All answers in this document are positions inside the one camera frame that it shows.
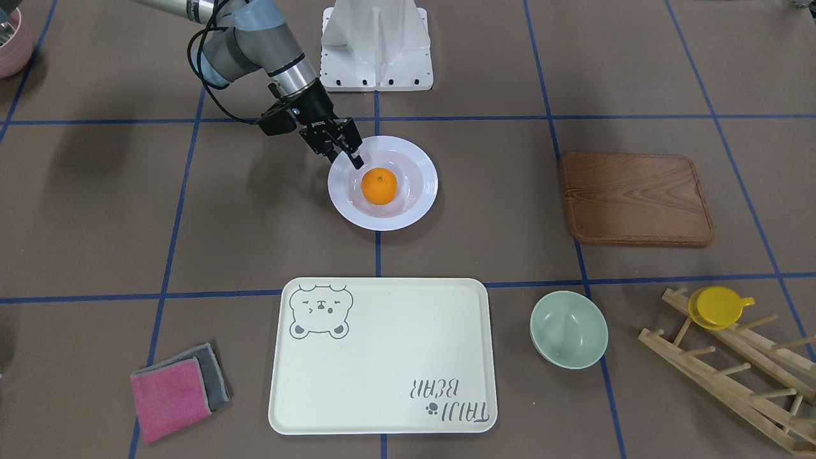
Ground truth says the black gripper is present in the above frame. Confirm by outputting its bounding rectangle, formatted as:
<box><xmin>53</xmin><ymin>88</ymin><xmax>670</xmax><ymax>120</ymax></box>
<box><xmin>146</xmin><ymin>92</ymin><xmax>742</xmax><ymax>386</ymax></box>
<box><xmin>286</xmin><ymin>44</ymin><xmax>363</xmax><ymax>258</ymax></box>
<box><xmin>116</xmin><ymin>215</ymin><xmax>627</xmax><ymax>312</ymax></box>
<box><xmin>258</xmin><ymin>82</ymin><xmax>365</xmax><ymax>170</ymax></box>

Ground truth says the orange fruit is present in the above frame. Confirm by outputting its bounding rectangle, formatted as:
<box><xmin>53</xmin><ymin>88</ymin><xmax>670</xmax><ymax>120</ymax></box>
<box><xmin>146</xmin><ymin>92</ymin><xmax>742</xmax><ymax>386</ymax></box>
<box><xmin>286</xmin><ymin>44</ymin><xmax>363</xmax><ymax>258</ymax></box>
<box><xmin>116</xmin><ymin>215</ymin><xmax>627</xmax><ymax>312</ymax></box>
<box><xmin>360</xmin><ymin>168</ymin><xmax>398</xmax><ymax>206</ymax></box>

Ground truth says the white round plate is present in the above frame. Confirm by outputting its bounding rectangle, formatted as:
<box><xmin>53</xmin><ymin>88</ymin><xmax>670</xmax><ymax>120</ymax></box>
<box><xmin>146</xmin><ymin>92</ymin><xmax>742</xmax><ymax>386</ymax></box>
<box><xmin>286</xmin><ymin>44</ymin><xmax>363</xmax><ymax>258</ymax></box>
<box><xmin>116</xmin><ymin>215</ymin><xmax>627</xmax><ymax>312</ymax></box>
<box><xmin>328</xmin><ymin>135</ymin><xmax>439</xmax><ymax>231</ymax></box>

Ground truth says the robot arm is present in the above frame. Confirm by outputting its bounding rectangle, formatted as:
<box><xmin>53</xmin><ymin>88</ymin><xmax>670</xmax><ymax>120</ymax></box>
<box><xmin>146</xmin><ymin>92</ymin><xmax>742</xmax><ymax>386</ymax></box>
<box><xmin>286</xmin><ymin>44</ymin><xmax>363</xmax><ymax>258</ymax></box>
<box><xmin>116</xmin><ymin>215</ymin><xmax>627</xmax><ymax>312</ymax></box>
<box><xmin>145</xmin><ymin>1</ymin><xmax>364</xmax><ymax>169</ymax></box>

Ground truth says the cream bear tray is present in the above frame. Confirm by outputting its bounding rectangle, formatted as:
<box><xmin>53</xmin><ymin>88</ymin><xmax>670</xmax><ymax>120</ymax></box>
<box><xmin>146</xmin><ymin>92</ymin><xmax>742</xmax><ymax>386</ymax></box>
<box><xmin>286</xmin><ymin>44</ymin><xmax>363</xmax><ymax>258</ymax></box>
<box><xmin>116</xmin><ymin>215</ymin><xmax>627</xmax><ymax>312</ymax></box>
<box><xmin>268</xmin><ymin>278</ymin><xmax>498</xmax><ymax>435</ymax></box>

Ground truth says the grey cloth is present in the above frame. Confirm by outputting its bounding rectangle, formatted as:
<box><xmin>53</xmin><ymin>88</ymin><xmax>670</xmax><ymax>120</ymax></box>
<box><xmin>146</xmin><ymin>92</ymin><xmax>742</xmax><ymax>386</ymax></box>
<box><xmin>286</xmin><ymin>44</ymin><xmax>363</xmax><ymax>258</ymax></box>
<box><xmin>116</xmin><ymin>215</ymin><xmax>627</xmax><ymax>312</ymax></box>
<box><xmin>131</xmin><ymin>342</ymin><xmax>230</xmax><ymax>412</ymax></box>

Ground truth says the green bowl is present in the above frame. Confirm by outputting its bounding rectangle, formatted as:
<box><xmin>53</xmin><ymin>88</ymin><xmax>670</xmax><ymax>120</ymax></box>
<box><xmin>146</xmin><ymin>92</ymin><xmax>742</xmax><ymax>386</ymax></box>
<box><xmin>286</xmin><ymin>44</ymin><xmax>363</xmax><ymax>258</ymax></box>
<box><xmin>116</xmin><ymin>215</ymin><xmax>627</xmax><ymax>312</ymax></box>
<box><xmin>528</xmin><ymin>291</ymin><xmax>609</xmax><ymax>371</ymax></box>

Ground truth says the wooden cutting board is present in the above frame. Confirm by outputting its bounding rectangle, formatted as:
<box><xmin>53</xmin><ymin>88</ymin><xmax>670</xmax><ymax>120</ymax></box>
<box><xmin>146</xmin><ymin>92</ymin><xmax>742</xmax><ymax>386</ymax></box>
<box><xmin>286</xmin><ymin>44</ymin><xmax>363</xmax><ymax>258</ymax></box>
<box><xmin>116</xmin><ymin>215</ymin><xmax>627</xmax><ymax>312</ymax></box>
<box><xmin>558</xmin><ymin>151</ymin><xmax>716</xmax><ymax>247</ymax></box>

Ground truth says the pink cloth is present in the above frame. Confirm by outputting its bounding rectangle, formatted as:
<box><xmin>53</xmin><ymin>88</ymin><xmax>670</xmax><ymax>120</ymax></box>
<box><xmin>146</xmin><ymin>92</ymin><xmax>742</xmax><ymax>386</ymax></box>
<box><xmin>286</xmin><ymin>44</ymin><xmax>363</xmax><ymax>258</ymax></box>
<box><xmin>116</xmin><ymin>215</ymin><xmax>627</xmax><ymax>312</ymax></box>
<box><xmin>130</xmin><ymin>358</ymin><xmax>212</xmax><ymax>442</ymax></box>

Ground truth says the pink bowl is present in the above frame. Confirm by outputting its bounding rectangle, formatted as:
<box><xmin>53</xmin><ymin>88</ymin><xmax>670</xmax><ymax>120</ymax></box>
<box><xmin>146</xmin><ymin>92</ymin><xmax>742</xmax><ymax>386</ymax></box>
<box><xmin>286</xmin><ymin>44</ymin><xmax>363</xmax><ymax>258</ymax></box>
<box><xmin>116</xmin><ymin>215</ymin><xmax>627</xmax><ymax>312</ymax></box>
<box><xmin>1</xmin><ymin>8</ymin><xmax>34</xmax><ymax>79</ymax></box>

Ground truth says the yellow mug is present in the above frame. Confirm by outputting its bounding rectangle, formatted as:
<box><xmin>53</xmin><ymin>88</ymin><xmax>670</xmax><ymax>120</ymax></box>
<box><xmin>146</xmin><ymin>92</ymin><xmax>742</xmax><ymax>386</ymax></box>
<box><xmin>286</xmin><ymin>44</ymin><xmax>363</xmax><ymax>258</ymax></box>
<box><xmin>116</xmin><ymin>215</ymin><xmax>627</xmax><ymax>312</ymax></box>
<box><xmin>686</xmin><ymin>286</ymin><xmax>755</xmax><ymax>330</ymax></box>

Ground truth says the wooden drying rack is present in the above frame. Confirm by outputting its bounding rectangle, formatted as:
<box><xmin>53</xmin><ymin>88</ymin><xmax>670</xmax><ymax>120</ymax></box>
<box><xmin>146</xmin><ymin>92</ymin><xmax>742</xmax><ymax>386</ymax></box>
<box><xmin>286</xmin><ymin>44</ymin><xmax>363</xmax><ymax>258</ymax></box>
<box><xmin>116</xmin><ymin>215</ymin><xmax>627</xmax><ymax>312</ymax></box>
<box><xmin>638</xmin><ymin>288</ymin><xmax>815</xmax><ymax>458</ymax></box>

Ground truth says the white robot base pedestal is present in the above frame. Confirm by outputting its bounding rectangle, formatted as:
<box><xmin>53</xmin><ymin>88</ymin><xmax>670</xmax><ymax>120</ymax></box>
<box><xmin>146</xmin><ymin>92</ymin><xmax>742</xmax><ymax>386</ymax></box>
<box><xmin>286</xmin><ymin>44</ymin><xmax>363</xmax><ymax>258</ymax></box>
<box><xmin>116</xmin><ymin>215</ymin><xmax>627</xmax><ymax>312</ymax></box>
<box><xmin>319</xmin><ymin>1</ymin><xmax>434</xmax><ymax>92</ymax></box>

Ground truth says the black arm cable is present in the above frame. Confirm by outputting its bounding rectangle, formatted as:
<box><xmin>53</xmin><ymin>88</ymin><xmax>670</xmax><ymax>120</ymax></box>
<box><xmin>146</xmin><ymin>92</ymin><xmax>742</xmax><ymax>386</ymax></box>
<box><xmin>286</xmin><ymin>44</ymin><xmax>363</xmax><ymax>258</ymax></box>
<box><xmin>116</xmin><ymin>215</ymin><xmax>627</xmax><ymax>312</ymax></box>
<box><xmin>189</xmin><ymin>0</ymin><xmax>272</xmax><ymax>124</ymax></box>

